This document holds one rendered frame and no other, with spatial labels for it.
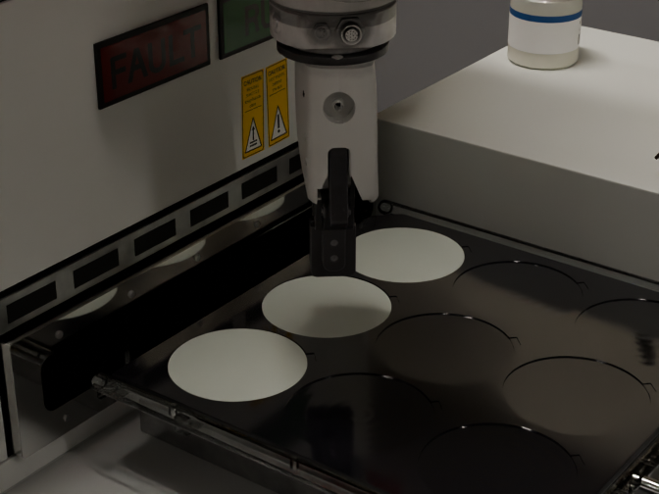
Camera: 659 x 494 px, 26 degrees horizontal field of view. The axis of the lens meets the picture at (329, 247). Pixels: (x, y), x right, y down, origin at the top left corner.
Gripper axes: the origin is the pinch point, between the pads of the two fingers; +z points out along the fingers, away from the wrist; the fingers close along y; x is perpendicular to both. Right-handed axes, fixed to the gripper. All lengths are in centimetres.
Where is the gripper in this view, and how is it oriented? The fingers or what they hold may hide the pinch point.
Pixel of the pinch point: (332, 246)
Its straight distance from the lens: 102.1
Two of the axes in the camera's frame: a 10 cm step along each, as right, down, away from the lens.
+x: -10.0, 0.4, -0.8
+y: -0.8, -4.5, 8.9
